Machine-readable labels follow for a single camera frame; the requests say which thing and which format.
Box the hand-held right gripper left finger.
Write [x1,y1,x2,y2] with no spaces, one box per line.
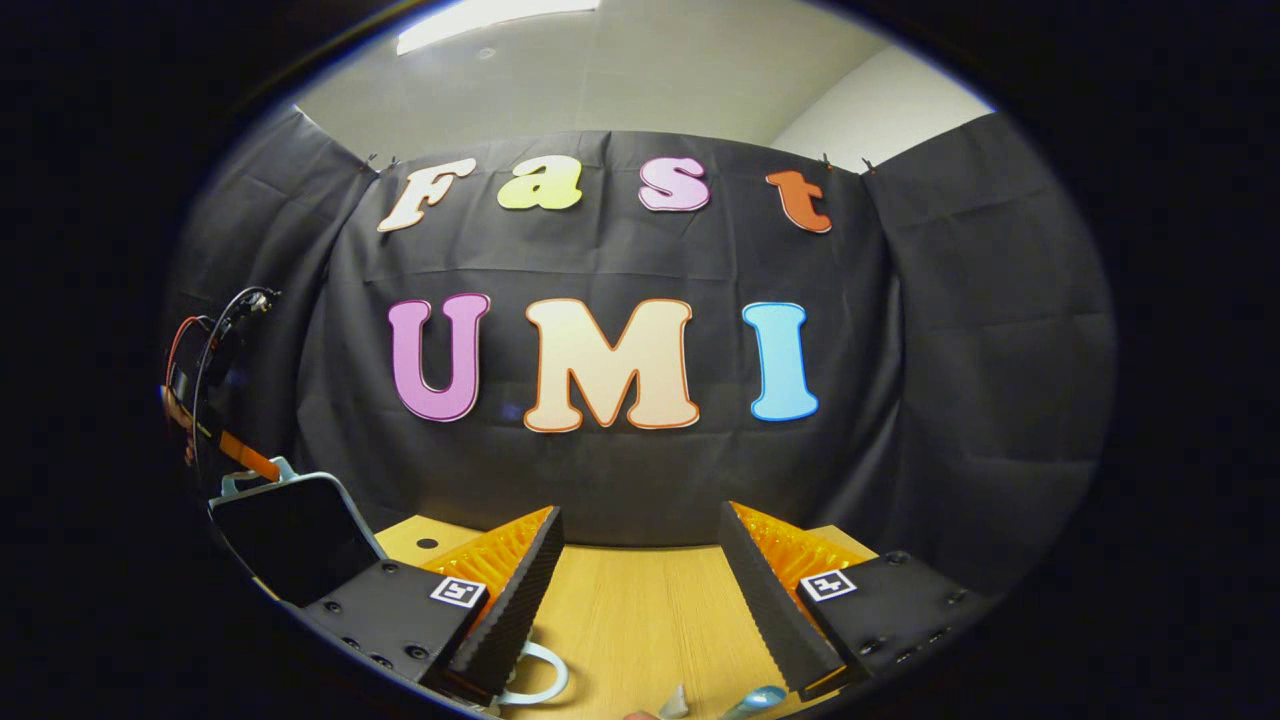
[290,505,567,709]

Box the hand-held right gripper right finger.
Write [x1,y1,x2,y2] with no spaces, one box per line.
[717,501,991,701]

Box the black cable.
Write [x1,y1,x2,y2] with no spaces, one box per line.
[190,285,284,471]

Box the light blue suitcase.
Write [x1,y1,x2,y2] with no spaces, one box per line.
[207,456,572,708]

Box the black backdrop cloth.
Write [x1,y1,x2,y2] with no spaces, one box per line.
[165,105,1117,601]

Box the blue transparent skin care tube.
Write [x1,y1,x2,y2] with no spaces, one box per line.
[717,684,789,720]

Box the ceiling light panel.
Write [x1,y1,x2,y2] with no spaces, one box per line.
[395,0,602,57]

